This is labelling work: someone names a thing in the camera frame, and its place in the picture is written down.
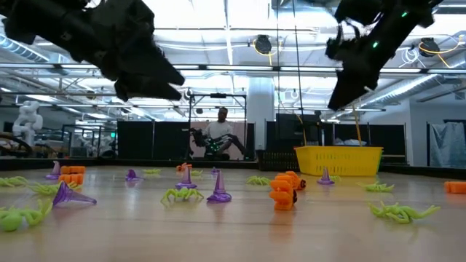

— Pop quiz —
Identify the white square column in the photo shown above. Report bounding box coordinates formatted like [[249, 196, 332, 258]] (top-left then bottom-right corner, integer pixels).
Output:
[[247, 76, 277, 151]]

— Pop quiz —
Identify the silver ventilation duct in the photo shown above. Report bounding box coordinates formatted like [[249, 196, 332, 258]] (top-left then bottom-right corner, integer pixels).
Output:
[[0, 34, 70, 63], [358, 72, 466, 108]]

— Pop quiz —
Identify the long ceiling light bar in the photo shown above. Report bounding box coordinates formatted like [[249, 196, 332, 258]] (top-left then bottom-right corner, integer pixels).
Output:
[[0, 62, 466, 74]]

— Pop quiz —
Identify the grey hanging cloth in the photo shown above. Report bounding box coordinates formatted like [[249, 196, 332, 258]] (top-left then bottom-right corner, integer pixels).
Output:
[[429, 122, 466, 169]]

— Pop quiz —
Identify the yellow plastic mesh basket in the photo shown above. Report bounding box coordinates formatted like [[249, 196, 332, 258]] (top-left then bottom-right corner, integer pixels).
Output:
[[293, 145, 384, 178]]

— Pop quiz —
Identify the black plastic mesh basket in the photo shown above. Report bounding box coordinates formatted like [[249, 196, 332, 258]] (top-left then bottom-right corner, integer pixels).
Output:
[[256, 148, 300, 172]]

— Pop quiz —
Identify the black camera rig frame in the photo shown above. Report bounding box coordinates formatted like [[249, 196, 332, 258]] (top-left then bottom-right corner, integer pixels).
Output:
[[186, 92, 249, 161]]

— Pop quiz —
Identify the black partition panel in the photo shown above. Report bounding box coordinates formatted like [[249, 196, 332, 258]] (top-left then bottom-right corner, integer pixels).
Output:
[[333, 122, 408, 165], [154, 120, 191, 160], [116, 119, 154, 160], [264, 112, 323, 151]]

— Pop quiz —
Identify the white robot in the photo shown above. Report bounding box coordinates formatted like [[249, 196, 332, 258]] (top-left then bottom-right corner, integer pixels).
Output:
[[12, 100, 44, 147]]

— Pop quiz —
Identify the black aluminium table frame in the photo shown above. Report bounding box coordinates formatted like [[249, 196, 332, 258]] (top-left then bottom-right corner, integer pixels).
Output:
[[0, 155, 466, 180]]

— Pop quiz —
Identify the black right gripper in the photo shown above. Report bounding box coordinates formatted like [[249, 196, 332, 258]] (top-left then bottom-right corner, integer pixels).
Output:
[[325, 35, 384, 111]]

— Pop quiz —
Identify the yellow hanging strap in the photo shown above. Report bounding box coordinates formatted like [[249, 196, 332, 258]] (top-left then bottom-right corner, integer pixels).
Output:
[[349, 103, 364, 147]]

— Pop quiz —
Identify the white plastic bag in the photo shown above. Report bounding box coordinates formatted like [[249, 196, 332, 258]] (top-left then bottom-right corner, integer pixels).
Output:
[[333, 137, 368, 147]]

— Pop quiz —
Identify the person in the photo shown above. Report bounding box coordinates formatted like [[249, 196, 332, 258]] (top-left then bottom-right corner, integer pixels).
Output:
[[202, 106, 248, 161]]

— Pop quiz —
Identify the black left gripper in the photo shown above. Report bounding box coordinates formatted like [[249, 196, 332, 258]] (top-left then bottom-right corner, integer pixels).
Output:
[[72, 0, 186, 103]]

